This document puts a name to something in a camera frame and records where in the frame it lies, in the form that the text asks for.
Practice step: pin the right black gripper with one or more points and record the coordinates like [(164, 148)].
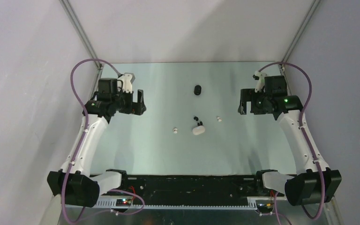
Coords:
[(250, 95)]

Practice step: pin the right aluminium frame post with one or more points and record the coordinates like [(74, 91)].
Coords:
[(301, 29)]

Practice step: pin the left aluminium frame post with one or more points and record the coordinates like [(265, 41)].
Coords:
[(73, 18)]

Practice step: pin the black earbud pair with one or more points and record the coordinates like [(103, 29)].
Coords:
[(199, 122)]

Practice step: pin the left controller board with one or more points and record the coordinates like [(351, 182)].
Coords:
[(124, 202)]

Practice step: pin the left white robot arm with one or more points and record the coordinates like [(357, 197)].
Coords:
[(73, 181)]

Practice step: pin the white earbud charging case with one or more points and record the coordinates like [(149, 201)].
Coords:
[(200, 129)]

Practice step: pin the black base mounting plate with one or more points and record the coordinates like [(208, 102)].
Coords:
[(195, 190)]

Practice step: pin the black earbud charging case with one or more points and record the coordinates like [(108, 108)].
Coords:
[(197, 90)]

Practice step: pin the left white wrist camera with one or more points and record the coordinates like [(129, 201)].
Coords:
[(125, 82)]

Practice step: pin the right controller board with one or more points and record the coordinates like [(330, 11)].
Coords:
[(265, 208)]

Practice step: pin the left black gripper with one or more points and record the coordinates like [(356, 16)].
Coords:
[(134, 108)]

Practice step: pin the controller board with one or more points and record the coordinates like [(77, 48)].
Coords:
[(124, 202), (265, 208)]

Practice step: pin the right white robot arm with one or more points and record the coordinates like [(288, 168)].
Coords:
[(314, 181)]

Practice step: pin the aluminium frame post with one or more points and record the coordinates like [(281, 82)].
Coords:
[(73, 18), (301, 29)]

